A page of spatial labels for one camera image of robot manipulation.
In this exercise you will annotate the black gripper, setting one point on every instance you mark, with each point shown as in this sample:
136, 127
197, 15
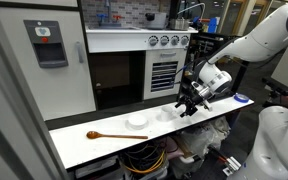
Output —
193, 103

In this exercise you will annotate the white cup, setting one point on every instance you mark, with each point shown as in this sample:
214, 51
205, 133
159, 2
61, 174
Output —
166, 114

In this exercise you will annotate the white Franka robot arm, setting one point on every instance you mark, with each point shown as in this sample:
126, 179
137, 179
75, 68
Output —
267, 40

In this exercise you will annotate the white bowl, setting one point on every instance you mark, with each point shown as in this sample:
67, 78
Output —
137, 122

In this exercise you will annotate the clear plastic bag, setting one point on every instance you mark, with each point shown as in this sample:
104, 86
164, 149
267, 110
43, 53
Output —
200, 136

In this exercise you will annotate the blue tape roll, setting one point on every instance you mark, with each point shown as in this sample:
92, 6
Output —
241, 97

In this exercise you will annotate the grey stove knob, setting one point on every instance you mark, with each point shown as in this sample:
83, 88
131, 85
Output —
184, 40
164, 40
153, 40
174, 40

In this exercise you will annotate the brown wooden spoon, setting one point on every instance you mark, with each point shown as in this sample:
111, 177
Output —
117, 136

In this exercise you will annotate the small metal pot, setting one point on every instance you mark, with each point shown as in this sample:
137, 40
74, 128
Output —
179, 24

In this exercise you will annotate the blue box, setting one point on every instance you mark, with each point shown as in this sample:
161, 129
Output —
212, 25

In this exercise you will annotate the white toy kitchen stove unit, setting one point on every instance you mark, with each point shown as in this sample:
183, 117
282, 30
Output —
117, 40

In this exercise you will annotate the black and red bench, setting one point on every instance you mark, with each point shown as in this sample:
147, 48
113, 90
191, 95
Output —
279, 88

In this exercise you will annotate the toy kitchen faucet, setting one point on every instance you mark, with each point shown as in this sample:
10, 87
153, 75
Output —
108, 18

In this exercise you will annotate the white toy fridge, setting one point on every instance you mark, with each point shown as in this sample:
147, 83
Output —
60, 86

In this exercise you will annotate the grey fridge water dispenser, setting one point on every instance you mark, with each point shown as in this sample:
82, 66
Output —
47, 43

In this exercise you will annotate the black metal rack frame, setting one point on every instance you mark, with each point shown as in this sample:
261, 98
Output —
204, 43

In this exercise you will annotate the aluminium bracket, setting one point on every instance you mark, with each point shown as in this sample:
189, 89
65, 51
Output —
232, 165

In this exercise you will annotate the grey frame post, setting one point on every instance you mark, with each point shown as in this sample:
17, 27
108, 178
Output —
10, 116

